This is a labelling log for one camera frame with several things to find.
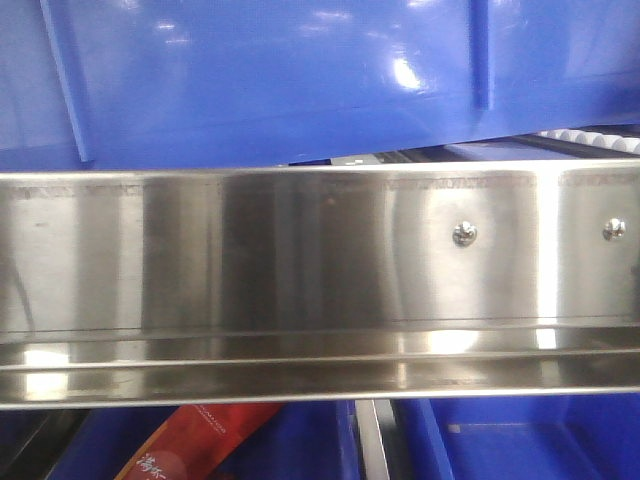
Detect lower left blue bin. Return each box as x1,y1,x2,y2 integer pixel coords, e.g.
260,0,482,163
48,401,361,479

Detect red printed package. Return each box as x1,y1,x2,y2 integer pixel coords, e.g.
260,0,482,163
116,402,283,479

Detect white conveyor rollers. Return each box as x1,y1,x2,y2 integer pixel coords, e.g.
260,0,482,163
536,129,639,156

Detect lower right blue bin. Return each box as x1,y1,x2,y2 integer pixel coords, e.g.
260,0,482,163
394,393,639,479

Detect left rail screw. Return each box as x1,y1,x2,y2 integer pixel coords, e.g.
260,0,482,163
452,221,478,248

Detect large blue plastic bin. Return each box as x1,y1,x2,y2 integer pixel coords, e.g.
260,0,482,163
1,1,639,172

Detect stainless steel conveyor side rail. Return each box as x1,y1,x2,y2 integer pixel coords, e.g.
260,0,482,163
1,159,639,409

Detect right rail screw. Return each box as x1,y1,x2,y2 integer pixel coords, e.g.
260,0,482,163
602,217,627,241

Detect rail screw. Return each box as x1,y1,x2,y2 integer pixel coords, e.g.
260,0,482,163
452,221,478,248
602,217,627,241

